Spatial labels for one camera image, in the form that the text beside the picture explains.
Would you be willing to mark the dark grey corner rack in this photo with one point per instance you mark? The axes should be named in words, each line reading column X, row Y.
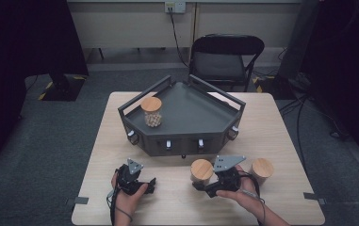
column 192, row 116

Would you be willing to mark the white wall socket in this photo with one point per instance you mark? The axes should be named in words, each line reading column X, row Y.
column 175, row 7

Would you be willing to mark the glass jar with brown nuts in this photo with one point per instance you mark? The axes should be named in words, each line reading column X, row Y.
column 201, row 169

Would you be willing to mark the glass jar with pale beans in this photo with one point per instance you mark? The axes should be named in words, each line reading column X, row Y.
column 151, row 105

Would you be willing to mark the dark curtain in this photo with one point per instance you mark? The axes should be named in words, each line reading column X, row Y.
column 20, row 62
column 350, row 62

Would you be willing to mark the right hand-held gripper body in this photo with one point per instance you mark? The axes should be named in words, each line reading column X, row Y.
column 227, row 163

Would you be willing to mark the glass jar with dark contents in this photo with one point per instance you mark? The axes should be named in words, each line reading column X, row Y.
column 263, row 168

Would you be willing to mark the grey tape strip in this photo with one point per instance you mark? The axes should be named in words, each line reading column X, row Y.
column 313, row 197
column 80, row 200

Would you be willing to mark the person's left hand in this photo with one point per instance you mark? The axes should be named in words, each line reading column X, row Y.
column 124, row 204

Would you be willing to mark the black folding chair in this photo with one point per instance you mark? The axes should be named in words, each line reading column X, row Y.
column 219, row 64

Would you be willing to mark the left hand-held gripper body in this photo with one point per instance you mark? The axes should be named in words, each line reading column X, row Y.
column 130, row 183

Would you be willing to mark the grey upright panel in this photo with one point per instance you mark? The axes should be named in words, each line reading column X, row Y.
column 296, row 40

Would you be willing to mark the black stand base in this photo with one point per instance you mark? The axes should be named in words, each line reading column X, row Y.
column 277, row 89
column 62, row 89

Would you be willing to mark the person's right hand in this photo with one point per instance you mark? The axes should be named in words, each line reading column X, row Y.
column 246, row 194

